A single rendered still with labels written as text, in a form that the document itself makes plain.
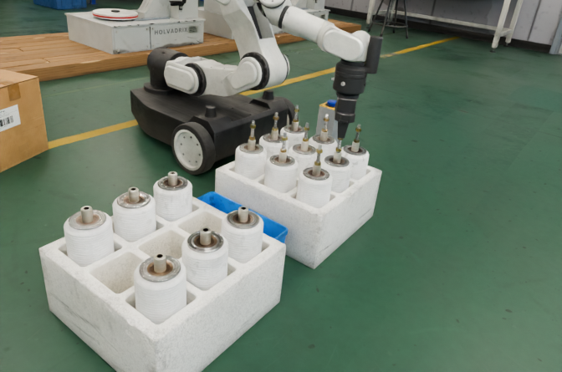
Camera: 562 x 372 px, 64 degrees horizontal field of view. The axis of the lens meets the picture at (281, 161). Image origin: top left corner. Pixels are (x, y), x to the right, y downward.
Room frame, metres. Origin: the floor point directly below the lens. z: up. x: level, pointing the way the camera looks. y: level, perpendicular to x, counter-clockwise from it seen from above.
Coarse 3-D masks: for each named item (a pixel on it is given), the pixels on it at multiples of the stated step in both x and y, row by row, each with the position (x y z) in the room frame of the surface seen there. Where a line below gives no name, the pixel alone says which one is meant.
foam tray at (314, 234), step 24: (240, 192) 1.18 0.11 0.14; (264, 192) 1.13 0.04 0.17; (288, 192) 1.13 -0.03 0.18; (360, 192) 1.22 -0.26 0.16; (264, 216) 1.12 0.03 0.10; (288, 216) 1.08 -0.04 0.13; (312, 216) 1.04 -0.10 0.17; (336, 216) 1.10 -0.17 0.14; (360, 216) 1.25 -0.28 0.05; (288, 240) 1.07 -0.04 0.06; (312, 240) 1.03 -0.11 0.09; (336, 240) 1.12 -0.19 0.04; (312, 264) 1.02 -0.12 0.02
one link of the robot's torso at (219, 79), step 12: (204, 60) 1.91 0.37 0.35; (216, 60) 1.93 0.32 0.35; (252, 60) 1.62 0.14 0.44; (288, 60) 1.74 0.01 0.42; (204, 72) 1.82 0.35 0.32; (216, 72) 1.78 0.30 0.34; (228, 72) 1.74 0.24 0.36; (240, 72) 1.64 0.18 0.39; (252, 72) 1.60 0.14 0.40; (204, 84) 1.80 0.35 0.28; (216, 84) 1.78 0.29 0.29; (228, 84) 1.70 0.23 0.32; (240, 84) 1.64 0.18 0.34; (252, 84) 1.61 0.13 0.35
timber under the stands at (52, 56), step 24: (336, 24) 5.39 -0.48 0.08; (0, 48) 2.81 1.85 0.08; (24, 48) 2.86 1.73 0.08; (48, 48) 2.93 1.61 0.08; (72, 48) 2.99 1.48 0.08; (192, 48) 3.40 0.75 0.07; (216, 48) 3.60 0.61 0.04; (24, 72) 2.40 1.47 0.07; (48, 72) 2.50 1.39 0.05; (72, 72) 2.62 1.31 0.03; (96, 72) 2.75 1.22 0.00
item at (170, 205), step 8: (160, 192) 0.95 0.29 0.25; (168, 192) 0.95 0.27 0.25; (176, 192) 0.95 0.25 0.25; (184, 192) 0.96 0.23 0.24; (160, 200) 0.95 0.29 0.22; (168, 200) 0.94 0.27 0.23; (176, 200) 0.95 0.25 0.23; (184, 200) 0.96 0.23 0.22; (160, 208) 0.95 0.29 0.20; (168, 208) 0.95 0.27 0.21; (176, 208) 0.95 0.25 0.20; (184, 208) 0.96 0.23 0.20; (160, 216) 0.95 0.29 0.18; (168, 216) 0.94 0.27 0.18; (176, 216) 0.95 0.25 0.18; (184, 216) 0.96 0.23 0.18
